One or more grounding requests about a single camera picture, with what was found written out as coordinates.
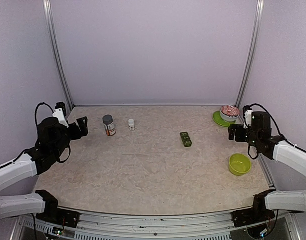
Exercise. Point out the lime green bowl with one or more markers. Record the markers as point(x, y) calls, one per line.
point(239, 164)

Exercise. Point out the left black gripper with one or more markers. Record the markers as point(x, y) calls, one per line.
point(83, 128)

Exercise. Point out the aluminium frame post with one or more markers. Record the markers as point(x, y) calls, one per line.
point(56, 53)
point(252, 51)

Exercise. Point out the red patterned white bowl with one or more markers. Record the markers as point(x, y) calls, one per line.
point(229, 113)

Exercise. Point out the small white pill bottle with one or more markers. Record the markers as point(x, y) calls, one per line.
point(131, 124)

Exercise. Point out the left aluminium frame post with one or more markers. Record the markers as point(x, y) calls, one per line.
point(56, 53)

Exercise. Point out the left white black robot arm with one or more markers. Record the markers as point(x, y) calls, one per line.
point(53, 139)

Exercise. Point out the right aluminium frame post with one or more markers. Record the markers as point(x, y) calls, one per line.
point(252, 51)

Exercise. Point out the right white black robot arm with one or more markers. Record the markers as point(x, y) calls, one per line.
point(269, 201)

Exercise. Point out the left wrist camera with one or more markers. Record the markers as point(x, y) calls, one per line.
point(62, 106)

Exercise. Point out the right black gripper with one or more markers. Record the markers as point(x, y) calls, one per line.
point(239, 137)

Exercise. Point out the green weekly pill organizer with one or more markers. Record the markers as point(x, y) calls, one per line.
point(186, 140)

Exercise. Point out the orange grey-capped supplement bottle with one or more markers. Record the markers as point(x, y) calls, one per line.
point(108, 122)

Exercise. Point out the green saucer plate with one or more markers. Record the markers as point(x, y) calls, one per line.
point(218, 120)

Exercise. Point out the front aluminium rail base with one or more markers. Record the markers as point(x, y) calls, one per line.
point(105, 226)

